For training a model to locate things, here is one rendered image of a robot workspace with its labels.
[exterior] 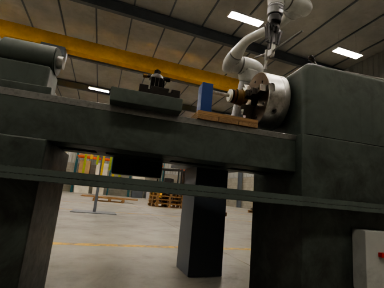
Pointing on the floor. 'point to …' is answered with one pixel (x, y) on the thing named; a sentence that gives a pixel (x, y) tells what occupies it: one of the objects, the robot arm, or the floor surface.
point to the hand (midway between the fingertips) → (271, 50)
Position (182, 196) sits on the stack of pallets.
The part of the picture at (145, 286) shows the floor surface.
